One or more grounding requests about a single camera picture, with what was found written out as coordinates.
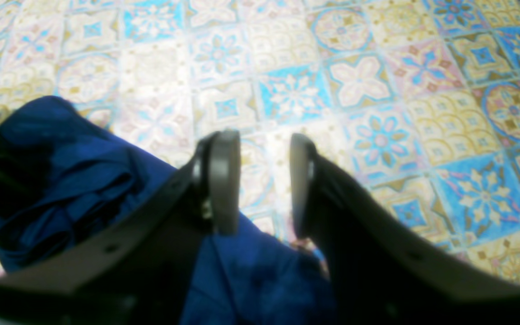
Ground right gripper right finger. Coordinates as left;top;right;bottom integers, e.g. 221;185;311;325
290;133;520;325

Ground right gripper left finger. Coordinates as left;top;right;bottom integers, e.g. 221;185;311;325
0;130;240;325

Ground blue long-sleeve shirt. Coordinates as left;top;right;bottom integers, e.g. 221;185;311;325
0;96;338;325

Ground patterned tablecloth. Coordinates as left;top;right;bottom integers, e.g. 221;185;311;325
0;0;520;283

